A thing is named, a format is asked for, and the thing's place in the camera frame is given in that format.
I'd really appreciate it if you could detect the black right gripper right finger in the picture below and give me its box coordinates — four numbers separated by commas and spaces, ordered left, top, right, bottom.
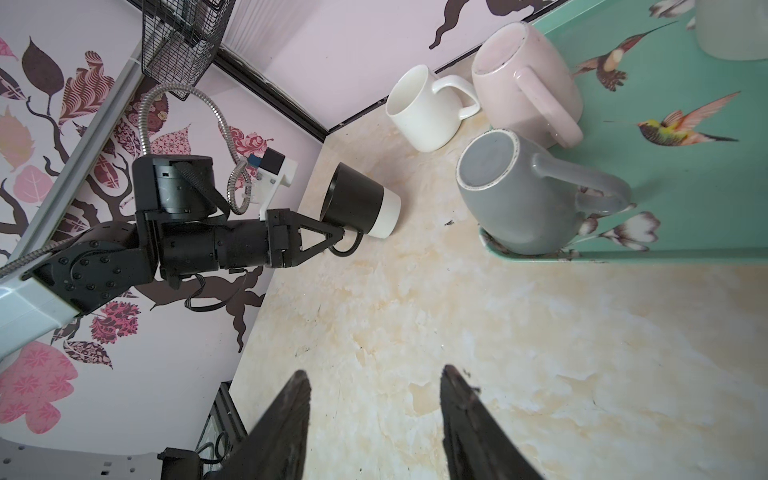
440, 364, 541, 479

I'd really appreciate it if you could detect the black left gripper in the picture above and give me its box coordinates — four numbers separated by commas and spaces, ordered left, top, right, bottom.
132, 155, 345, 288

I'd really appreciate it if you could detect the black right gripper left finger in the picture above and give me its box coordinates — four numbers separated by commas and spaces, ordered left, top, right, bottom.
204, 370, 311, 479

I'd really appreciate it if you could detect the black and white mug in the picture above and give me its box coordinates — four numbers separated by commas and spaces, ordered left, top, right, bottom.
320, 163, 402, 257

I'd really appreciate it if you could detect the grey mug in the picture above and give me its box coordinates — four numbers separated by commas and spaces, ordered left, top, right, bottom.
456, 129, 632, 256

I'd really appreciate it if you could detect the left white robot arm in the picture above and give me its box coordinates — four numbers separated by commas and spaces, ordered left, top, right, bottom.
1, 155, 344, 357

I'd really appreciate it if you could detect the pale pink mug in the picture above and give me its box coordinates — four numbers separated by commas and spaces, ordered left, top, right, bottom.
471, 22, 584, 148

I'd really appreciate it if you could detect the mint green floral tray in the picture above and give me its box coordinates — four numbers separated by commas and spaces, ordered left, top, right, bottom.
478, 0, 768, 265

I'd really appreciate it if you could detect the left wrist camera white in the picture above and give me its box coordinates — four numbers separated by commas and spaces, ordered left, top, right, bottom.
247, 148, 298, 220

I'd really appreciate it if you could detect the aluminium rail left wall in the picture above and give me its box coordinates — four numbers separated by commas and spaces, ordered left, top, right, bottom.
10, 43, 143, 261

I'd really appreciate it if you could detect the black wire basket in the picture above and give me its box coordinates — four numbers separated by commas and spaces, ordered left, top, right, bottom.
141, 0, 235, 87

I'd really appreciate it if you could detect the white mug with handle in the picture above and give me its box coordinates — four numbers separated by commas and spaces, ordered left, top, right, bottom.
694, 0, 767, 61

